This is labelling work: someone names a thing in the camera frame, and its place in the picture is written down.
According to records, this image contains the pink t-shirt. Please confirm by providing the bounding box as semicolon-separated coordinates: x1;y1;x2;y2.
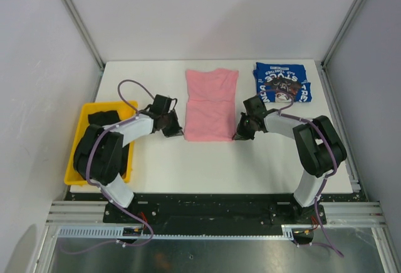
184;68;239;142

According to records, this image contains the blue printed t-shirt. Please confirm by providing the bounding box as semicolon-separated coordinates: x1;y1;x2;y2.
253;62;312;103

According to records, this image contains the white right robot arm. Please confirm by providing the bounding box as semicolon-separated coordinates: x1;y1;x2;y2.
232;96;347;224

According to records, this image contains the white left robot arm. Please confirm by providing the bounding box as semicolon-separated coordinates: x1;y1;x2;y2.
73;95;183;223

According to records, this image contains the yellow plastic bin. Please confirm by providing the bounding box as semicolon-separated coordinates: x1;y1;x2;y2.
64;101;134;186

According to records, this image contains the black t-shirt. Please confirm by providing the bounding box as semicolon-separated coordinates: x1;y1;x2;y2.
88;110;129;177

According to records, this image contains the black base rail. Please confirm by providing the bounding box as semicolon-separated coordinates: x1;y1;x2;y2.
103;192;328;237

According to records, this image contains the aluminium side rail right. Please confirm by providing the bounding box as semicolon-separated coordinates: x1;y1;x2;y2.
315;61;363;192

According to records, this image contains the white slotted cable duct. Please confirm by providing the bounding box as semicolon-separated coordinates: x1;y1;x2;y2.
57;224;312;240

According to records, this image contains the aluminium frame post left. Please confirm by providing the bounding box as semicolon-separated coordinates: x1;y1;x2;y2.
61;0;105;71

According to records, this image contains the aluminium frame post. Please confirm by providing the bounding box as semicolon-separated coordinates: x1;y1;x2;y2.
61;0;105;71
321;0;367;68

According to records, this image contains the aluminium frame post right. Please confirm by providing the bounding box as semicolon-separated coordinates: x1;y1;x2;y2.
321;0;367;68

